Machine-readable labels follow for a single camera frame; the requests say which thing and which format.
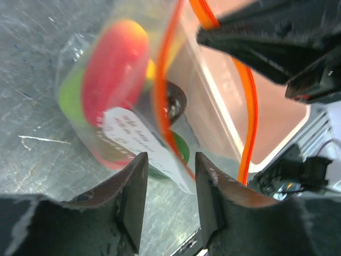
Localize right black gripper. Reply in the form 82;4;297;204
197;1;340;104

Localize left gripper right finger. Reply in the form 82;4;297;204
195;152;279;248

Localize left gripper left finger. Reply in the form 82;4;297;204
70;152;149;255

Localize red apple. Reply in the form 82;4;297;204
92;151;135;171

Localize dark green fruit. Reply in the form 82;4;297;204
148;130;191;180

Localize pink plastic bin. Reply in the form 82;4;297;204
167;2;310;175

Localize dark purple plum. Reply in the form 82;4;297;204
134;81;187;130

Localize green apple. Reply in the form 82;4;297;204
59;69;87;126

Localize clear zip top bag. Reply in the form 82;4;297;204
56;1;258;194

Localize small red fruit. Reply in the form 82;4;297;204
81;19;149;126

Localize yellow lemon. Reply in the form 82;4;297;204
146;59;156;81

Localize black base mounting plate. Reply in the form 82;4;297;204
170;143;334;256

